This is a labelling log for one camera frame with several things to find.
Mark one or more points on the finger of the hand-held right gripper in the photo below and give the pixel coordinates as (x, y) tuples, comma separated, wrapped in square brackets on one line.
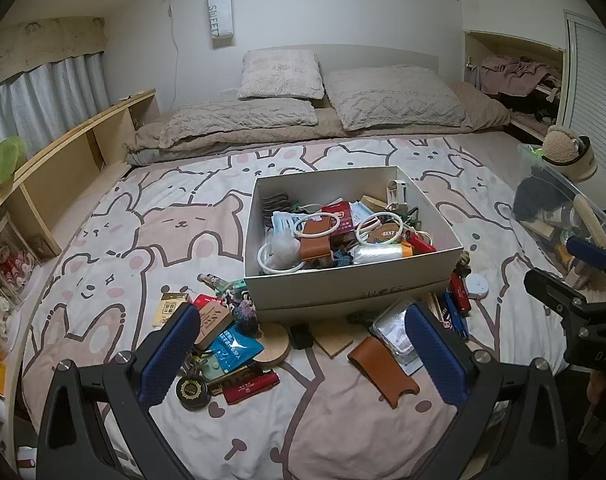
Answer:
[(589, 254), (553, 290)]

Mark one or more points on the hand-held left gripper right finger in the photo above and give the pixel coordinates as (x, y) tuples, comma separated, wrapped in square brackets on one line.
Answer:
[(433, 355)]

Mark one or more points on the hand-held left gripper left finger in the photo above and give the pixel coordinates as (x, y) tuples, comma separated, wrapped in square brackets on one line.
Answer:
[(175, 345)]

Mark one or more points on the black round tin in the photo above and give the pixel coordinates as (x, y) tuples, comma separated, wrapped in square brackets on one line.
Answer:
[(193, 394)]

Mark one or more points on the white round tape measure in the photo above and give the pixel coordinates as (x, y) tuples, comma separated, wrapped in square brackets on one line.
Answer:
[(478, 286)]

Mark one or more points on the white cardboard shoe box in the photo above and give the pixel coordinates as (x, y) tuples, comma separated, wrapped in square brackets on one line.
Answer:
[(333, 290)]

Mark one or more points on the key bundle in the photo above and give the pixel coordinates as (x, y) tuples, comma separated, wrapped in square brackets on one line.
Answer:
[(193, 365)]

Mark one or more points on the silver foil packet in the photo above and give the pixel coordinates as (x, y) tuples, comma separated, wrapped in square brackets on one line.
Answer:
[(407, 365)]

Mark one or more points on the yellow box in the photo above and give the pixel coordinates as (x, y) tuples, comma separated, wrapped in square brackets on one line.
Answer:
[(170, 310)]

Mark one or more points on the wooden tag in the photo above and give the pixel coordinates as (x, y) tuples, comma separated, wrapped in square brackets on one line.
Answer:
[(214, 321)]

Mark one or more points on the clear plastic box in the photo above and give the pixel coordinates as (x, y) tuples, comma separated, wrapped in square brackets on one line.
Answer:
[(390, 330)]

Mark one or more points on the flat brown leather sleeve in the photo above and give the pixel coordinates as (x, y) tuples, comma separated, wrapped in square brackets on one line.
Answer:
[(383, 370)]

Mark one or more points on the blue packet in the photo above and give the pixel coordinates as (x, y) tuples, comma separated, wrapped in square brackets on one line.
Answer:
[(233, 350)]

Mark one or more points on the clear plastic bin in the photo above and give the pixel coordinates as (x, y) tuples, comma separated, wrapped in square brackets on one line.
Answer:
[(578, 195)]

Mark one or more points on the black gold pack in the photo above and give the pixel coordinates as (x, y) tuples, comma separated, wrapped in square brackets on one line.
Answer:
[(233, 379)]

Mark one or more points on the dark crochet ball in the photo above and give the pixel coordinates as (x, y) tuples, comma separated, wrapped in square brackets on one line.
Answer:
[(245, 317)]

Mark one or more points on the dark cloth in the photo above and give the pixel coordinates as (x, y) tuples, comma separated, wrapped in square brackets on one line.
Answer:
[(535, 195)]

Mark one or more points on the dark red long pack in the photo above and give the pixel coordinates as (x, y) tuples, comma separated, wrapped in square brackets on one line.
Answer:
[(250, 387)]

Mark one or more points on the square wooden board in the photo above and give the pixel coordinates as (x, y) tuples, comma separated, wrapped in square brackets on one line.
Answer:
[(338, 337)]

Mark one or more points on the round wooden coaster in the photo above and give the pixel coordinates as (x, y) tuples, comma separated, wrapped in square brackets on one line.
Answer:
[(273, 345)]

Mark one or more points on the red tube white print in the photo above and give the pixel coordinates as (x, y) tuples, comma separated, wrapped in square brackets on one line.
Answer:
[(422, 242)]

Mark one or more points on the clear tape roll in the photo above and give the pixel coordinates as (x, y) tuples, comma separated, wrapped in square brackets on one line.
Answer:
[(380, 253)]

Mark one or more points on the bear rabbit printed blanket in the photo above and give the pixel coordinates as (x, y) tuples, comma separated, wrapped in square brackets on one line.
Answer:
[(183, 220)]

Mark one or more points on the small black box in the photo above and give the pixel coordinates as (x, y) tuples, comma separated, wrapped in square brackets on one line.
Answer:
[(301, 336)]

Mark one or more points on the round brown leather patch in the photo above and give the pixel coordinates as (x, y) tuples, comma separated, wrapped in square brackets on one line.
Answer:
[(384, 234)]

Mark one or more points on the white plastic bag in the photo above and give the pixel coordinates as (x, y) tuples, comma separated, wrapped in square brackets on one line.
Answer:
[(283, 250)]

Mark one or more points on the brown leather case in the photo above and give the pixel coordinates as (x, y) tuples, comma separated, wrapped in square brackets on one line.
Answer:
[(315, 242)]

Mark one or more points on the dark red cardboard box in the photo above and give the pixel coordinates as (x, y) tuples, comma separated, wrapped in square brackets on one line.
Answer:
[(339, 217)]

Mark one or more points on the white louvered door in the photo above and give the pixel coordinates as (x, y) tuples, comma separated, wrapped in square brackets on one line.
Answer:
[(598, 85)]

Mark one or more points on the beige duvet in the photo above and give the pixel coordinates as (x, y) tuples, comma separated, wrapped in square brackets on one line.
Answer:
[(483, 107)]

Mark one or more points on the doll display box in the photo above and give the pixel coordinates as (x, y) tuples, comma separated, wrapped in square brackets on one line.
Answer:
[(13, 260)]

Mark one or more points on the pink clothes pile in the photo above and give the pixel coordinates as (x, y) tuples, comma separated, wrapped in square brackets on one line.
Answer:
[(513, 72)]

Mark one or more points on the wooden shelf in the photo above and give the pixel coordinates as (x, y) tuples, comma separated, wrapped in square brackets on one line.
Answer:
[(63, 170)]

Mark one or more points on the folded beige quilt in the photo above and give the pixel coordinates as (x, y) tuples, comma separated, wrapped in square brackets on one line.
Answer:
[(233, 120)]

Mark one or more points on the quilted beige pillow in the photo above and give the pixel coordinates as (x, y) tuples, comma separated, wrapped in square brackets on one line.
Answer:
[(393, 97)]

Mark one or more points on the green plush toy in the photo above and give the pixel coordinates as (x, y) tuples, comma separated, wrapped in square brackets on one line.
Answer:
[(5, 160)]

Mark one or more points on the grey curtain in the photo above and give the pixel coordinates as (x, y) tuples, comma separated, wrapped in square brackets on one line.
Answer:
[(43, 95)]

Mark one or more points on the fluffy beige pillow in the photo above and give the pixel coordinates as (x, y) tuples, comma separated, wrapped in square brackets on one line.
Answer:
[(280, 75)]

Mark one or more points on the beige printed valance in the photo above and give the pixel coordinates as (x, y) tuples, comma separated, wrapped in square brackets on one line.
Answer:
[(43, 40)]

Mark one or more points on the white paper bag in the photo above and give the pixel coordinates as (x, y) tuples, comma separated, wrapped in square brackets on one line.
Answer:
[(219, 12)]

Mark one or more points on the white plastic bracket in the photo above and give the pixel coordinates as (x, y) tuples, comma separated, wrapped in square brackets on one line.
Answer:
[(395, 195)]

